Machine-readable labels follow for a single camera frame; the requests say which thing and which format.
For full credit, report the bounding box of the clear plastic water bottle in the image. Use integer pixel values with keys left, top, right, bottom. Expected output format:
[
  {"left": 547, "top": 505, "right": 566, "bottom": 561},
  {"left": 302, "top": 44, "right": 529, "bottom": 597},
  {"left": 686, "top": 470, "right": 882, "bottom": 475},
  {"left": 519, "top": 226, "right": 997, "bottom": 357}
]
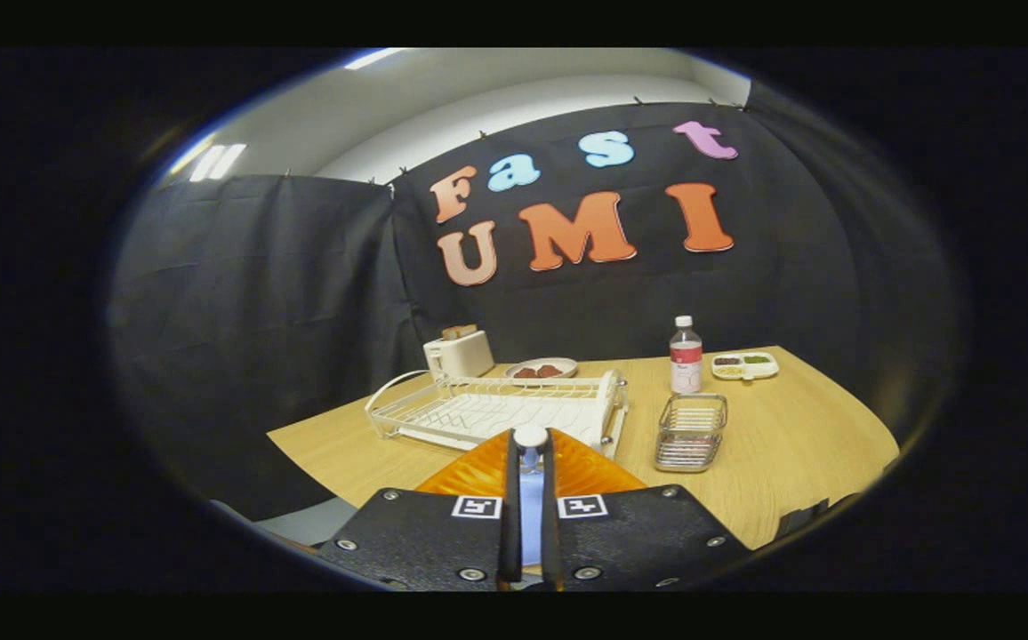
[{"left": 669, "top": 316, "right": 703, "bottom": 395}]

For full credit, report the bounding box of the white-tipped spoon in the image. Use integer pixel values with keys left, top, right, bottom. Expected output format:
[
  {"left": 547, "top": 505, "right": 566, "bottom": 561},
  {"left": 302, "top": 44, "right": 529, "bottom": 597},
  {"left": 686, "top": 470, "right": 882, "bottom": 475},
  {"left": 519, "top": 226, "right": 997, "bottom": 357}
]
[{"left": 512, "top": 425, "right": 550, "bottom": 474}]

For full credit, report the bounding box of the blue plate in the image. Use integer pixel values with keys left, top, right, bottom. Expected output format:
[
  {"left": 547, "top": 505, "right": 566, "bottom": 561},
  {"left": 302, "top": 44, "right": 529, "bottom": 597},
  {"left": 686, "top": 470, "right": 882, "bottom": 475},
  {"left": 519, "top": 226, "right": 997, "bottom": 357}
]
[{"left": 519, "top": 471, "right": 543, "bottom": 568}]

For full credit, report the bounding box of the white divided snack tray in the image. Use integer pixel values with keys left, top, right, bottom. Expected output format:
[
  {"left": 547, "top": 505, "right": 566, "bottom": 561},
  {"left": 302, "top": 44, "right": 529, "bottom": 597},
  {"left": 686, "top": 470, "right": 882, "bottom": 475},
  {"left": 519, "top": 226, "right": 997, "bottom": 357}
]
[{"left": 711, "top": 351, "right": 780, "bottom": 381}]

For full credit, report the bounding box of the beige round plate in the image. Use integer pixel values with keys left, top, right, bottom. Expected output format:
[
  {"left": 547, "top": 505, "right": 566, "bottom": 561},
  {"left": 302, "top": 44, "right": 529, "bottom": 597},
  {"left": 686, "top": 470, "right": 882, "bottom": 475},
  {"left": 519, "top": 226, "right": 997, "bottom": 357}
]
[{"left": 505, "top": 357, "right": 579, "bottom": 380}]

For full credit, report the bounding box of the white wire dish rack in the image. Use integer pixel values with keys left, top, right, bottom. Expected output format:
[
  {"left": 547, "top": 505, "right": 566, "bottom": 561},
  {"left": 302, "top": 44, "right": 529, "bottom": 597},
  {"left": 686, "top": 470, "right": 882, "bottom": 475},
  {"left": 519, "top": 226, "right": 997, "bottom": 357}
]
[{"left": 365, "top": 369, "right": 629, "bottom": 459}]

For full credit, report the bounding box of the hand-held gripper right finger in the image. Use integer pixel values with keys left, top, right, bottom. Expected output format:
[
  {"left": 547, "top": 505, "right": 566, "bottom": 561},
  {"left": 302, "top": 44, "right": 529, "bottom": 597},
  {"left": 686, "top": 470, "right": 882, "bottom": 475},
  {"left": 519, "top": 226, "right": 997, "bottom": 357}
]
[{"left": 539, "top": 428, "right": 751, "bottom": 592}]

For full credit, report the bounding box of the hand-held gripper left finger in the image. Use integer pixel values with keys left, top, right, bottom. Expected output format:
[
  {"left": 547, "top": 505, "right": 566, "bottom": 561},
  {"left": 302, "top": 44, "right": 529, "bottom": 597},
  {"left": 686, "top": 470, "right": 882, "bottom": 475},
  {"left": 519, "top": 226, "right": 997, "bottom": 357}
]
[{"left": 318, "top": 428, "right": 526, "bottom": 592}]

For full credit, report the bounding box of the white toaster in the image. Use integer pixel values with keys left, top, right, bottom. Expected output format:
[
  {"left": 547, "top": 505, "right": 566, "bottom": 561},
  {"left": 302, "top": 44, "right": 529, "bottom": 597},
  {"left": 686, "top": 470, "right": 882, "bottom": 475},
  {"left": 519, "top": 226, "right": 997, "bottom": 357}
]
[{"left": 423, "top": 331, "right": 495, "bottom": 380}]

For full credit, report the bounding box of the clear wire basket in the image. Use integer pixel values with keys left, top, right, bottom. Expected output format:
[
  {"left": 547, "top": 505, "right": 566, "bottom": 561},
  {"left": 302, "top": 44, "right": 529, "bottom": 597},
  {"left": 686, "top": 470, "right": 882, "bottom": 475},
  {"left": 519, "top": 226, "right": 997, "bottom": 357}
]
[{"left": 655, "top": 394, "right": 729, "bottom": 473}]

